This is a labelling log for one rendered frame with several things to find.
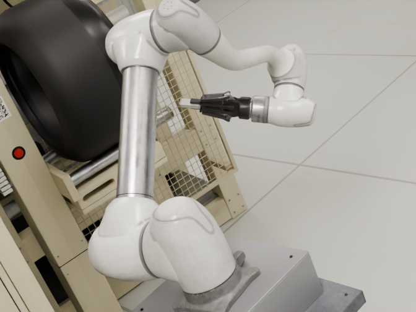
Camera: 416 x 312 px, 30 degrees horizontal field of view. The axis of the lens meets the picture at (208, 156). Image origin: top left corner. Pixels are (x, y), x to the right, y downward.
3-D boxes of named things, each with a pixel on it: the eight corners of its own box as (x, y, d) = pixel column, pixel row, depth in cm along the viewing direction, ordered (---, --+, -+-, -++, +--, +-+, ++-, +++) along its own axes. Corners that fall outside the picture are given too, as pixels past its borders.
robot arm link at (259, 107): (266, 129, 256) (248, 127, 257) (268, 109, 262) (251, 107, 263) (267, 111, 249) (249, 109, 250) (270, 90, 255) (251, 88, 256)
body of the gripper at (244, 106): (249, 108, 251) (221, 106, 252) (249, 125, 257) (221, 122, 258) (252, 91, 255) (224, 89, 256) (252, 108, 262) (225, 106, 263)
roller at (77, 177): (62, 177, 263) (69, 189, 263) (65, 177, 258) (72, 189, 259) (145, 125, 276) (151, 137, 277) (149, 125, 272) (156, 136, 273)
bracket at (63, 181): (74, 203, 257) (62, 178, 253) (32, 176, 290) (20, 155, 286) (83, 197, 258) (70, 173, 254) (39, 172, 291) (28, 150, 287)
